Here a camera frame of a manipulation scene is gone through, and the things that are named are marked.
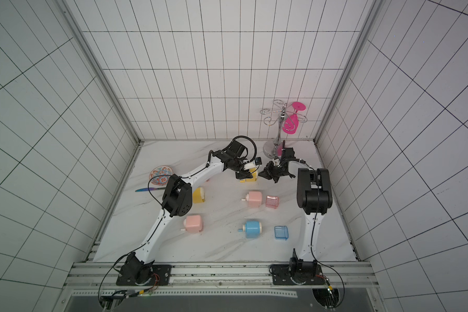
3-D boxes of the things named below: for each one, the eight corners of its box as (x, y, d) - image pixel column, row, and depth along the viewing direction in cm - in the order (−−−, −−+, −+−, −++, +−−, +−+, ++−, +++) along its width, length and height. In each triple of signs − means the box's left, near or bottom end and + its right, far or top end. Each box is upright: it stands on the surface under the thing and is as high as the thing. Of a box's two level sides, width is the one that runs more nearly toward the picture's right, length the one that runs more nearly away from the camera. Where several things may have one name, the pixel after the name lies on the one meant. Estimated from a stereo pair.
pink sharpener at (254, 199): (241, 207, 93) (241, 201, 87) (240, 198, 96) (241, 191, 91) (261, 207, 93) (262, 201, 87) (260, 198, 96) (261, 191, 91)
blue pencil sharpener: (238, 238, 84) (238, 231, 78) (238, 227, 87) (238, 220, 80) (260, 238, 84) (262, 231, 78) (259, 227, 87) (261, 220, 80)
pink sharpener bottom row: (186, 233, 85) (182, 227, 79) (188, 221, 89) (184, 214, 82) (202, 233, 85) (199, 227, 79) (203, 221, 89) (201, 214, 82)
